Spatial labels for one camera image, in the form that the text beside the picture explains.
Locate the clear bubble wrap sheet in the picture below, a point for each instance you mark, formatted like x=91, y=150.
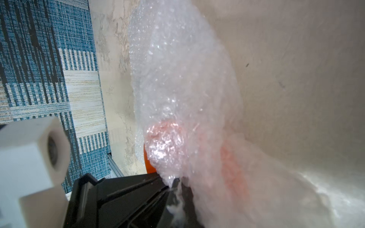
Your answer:
x=258, y=106

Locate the orange plastic bowl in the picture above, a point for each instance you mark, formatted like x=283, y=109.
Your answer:
x=149, y=168

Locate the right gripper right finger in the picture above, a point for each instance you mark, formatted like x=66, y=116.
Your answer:
x=179, y=209

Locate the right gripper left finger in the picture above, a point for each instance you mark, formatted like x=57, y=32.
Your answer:
x=124, y=202

